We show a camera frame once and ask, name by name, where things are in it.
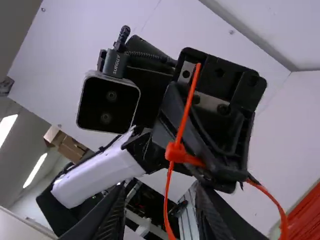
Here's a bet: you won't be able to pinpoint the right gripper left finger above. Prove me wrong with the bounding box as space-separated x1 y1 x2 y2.
59 184 127 240

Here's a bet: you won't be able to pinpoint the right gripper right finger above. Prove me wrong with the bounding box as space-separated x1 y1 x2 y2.
195 181 269 240

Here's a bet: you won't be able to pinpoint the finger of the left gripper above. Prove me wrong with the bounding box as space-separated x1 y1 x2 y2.
194 111 256 194

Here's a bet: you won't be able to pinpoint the brown cardboard box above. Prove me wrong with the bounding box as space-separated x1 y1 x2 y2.
43 124 90 163

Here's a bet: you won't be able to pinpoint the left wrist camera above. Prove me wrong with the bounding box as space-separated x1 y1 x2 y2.
75 70 142 135

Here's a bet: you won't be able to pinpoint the silver rails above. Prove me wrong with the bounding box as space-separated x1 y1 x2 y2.
124 181 201 240

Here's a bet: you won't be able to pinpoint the orange cable tie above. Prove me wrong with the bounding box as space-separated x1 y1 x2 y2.
162 62 290 240

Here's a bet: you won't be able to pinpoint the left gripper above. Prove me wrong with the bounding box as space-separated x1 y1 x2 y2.
152 46 268 168

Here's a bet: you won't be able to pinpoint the row of orange cable ties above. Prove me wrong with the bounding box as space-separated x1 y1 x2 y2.
286 178 320 240

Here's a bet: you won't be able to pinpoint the black cable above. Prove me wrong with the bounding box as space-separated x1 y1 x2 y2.
101 24 177 81

